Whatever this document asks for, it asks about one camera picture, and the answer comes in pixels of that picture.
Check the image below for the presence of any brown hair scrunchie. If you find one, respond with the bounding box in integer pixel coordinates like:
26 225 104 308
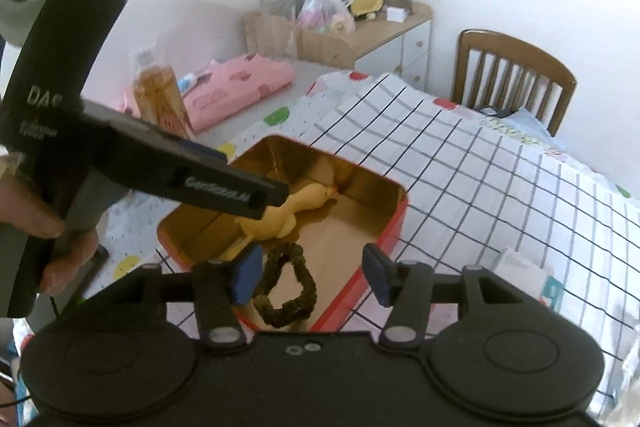
253 243 318 329

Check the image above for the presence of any red tin box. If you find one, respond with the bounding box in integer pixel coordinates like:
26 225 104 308
157 135 409 332

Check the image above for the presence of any person left hand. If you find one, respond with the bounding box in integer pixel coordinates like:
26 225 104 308
1 154 99 296

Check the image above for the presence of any yellow drink bottle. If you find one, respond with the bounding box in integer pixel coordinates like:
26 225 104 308
132 49 193 140

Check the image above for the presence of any teal tissue pack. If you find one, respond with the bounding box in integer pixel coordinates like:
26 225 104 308
492 247 564 312

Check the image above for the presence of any wooden chair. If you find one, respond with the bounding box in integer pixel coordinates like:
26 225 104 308
450 29 577 136

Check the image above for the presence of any wooden side cabinet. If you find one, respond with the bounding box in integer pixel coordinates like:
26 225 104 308
244 2 433 91

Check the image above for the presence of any plastic bag of items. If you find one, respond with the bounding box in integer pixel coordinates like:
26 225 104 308
296 0 356 35

